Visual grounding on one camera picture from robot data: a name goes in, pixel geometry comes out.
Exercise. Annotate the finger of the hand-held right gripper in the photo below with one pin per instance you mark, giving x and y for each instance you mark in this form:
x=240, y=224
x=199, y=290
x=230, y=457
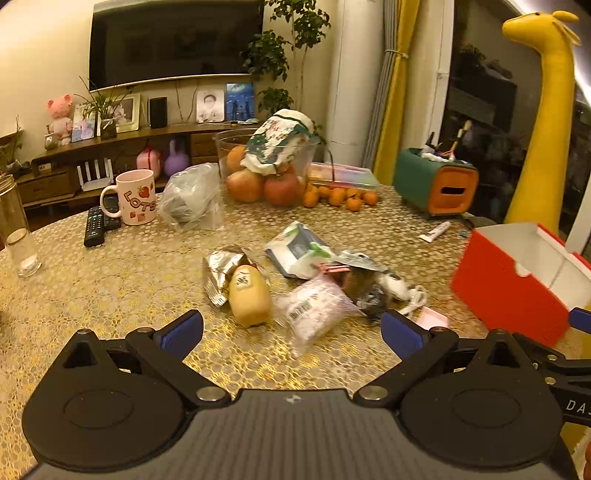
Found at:
x=580, y=318
x=545, y=353

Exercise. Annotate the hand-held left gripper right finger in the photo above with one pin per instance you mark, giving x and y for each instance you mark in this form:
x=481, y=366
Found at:
x=401, y=334

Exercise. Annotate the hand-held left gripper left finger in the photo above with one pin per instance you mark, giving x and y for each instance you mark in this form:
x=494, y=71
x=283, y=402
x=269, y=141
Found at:
x=182, y=330

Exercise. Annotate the pale pink card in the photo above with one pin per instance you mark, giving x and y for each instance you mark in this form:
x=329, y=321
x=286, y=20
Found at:
x=434, y=317

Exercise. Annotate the silver foil packet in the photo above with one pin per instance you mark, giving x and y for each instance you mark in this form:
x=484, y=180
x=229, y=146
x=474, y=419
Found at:
x=217, y=272

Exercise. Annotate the dark snack packet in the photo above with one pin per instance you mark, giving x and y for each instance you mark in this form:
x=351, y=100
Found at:
x=360, y=281

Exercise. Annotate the beige squeeze bottle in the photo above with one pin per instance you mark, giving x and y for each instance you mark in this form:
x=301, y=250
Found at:
x=249, y=295

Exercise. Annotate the red cardboard box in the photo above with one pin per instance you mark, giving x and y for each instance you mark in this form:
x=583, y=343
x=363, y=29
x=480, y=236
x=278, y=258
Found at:
x=503, y=286

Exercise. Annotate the pink binder clip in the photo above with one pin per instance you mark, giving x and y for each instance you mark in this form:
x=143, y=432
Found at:
x=334, y=268

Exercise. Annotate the clear packet with barcode label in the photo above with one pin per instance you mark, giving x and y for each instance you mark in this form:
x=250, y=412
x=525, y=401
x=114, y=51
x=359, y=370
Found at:
x=309, y=309

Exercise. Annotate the white and blue pouch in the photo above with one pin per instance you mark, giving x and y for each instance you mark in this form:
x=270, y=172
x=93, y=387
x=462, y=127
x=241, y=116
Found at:
x=295, y=249

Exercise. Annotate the gold lace desktop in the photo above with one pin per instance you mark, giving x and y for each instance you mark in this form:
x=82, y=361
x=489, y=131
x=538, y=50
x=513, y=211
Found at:
x=138, y=286

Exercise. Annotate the white tube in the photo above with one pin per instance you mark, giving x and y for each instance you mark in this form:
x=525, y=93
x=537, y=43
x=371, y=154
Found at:
x=436, y=231

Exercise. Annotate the black remote control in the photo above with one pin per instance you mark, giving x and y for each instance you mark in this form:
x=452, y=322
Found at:
x=112, y=224
x=94, y=228

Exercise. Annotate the clear plastic bag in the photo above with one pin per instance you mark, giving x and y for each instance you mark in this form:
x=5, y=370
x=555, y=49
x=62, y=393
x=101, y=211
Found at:
x=189, y=198

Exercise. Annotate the pink mug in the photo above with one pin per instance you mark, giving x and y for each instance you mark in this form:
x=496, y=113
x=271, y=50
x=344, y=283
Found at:
x=136, y=198

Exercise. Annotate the green and orange organizer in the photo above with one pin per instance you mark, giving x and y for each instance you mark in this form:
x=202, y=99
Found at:
x=443, y=194

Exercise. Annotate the pile of small tangerines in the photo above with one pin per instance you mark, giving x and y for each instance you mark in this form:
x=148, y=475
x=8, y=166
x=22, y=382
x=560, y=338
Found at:
x=337, y=197

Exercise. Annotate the red apple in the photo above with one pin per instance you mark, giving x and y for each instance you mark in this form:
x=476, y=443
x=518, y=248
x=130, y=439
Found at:
x=281, y=190
x=244, y=187

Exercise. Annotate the purple kettlebell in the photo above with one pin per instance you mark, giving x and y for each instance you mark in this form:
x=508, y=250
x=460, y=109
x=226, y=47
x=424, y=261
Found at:
x=178, y=164

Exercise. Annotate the clear plastic flat case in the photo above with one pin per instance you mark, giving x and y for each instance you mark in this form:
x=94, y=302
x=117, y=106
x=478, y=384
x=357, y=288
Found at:
x=346, y=175

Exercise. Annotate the pink bag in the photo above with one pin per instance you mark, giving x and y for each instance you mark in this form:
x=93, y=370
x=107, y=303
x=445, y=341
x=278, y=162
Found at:
x=150, y=164

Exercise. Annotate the white router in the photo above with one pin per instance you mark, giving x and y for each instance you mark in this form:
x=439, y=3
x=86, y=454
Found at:
x=94, y=177

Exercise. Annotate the yellow giraffe figure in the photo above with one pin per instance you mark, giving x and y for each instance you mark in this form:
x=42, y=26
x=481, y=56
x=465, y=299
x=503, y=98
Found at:
x=549, y=138

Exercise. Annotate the clear glass bottle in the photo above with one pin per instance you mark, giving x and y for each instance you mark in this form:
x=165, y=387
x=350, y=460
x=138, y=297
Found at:
x=18, y=230

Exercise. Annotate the wooden television cabinet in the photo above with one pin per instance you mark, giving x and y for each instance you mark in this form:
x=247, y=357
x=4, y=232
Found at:
x=41, y=187

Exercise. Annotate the glass fruit bowl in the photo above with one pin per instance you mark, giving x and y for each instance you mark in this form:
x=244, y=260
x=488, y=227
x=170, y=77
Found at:
x=304, y=157

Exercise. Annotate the makeup brush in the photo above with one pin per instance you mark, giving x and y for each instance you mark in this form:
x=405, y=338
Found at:
x=461, y=134

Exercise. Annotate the green and white printed bag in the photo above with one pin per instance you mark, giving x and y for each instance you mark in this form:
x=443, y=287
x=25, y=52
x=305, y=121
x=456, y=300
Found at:
x=272, y=138

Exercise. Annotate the potted grass plant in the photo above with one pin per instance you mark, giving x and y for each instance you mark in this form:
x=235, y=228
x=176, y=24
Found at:
x=108, y=129

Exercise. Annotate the black speaker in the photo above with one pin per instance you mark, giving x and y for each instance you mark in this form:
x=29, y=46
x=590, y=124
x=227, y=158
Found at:
x=158, y=112

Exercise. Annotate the yellow curtain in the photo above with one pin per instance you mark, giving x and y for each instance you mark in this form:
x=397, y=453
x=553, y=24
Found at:
x=401, y=115

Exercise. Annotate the small photo card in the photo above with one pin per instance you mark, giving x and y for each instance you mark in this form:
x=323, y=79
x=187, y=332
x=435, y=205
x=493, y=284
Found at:
x=83, y=129

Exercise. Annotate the portrait sketch picture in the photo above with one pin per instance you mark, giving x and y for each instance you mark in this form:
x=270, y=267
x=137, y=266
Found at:
x=210, y=106

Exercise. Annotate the blue picture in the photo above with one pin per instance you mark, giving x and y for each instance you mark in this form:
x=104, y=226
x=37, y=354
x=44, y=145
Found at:
x=240, y=101

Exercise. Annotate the white column air conditioner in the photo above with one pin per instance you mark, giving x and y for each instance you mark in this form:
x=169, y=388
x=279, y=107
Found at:
x=355, y=92

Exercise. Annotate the pink plush bear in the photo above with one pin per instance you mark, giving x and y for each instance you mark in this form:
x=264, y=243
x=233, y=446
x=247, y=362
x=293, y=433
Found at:
x=60, y=110

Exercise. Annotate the grey curtain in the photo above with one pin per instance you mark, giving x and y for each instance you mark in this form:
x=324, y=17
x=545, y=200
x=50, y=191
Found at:
x=387, y=83

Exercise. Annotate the glass sliding door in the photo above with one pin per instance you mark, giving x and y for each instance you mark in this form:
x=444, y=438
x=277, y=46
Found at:
x=489, y=69

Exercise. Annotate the tall potted tree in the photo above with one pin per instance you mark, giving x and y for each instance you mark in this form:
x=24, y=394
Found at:
x=268, y=55

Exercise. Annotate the television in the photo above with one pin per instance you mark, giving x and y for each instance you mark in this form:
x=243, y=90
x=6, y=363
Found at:
x=175, y=41

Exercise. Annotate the white photo frame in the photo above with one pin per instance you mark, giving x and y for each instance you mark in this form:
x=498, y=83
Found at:
x=127, y=115

